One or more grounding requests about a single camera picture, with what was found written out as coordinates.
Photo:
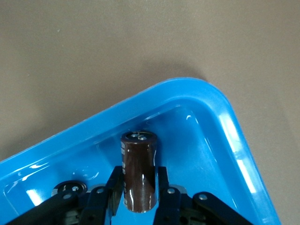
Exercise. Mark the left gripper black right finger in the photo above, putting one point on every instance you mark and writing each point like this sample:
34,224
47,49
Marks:
175,208

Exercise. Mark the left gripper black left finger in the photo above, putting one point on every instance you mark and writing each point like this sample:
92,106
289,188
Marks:
93,206

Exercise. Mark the long brown electrolytic capacitor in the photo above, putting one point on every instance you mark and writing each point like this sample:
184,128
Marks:
139,173

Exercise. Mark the blue plastic tray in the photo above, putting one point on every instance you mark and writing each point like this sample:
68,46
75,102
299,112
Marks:
211,152

